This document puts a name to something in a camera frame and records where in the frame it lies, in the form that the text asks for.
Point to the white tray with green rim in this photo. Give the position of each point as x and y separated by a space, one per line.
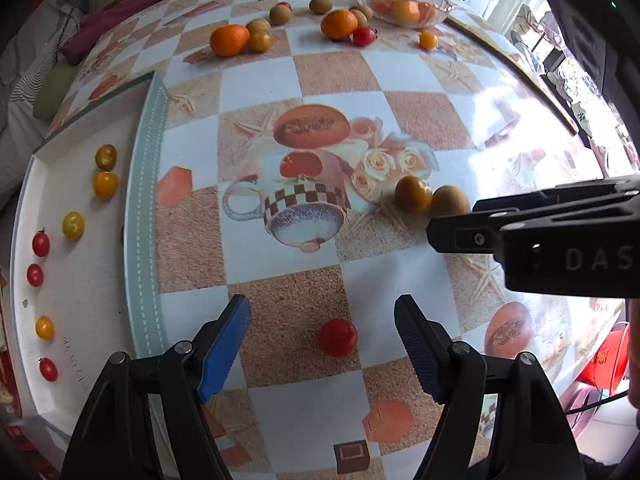
85 285

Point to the red printed carton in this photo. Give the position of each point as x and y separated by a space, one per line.
10 390

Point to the brown-green kiwi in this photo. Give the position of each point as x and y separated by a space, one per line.
358 20
258 25
280 14
320 5
450 201
364 9

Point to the magenta cloth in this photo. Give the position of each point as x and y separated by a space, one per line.
125 5

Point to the red plastic bucket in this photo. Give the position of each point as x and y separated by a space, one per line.
607 360

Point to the grey striped bedding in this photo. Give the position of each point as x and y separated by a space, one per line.
25 60

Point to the orange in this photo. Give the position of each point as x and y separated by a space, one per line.
229 40
406 10
339 24
385 1

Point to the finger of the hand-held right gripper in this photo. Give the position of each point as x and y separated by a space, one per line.
460 234
525 201

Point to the yellow cherry tomato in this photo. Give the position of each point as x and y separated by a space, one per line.
45 327
73 225
105 185

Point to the green cushion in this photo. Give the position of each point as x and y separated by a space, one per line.
55 92

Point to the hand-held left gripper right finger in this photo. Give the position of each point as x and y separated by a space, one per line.
420 350

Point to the small orange cherry tomato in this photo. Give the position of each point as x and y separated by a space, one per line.
428 40

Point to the checked printed tablecloth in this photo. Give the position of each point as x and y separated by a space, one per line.
320 75

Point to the red cherry tomato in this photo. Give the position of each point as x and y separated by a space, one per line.
338 337
35 275
41 243
48 369
363 36

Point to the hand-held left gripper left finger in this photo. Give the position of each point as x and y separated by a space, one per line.
227 350

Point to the yellow-brown tomato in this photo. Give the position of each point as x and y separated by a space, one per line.
412 193

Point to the dark yellow-green cherry tomato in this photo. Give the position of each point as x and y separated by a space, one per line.
106 156

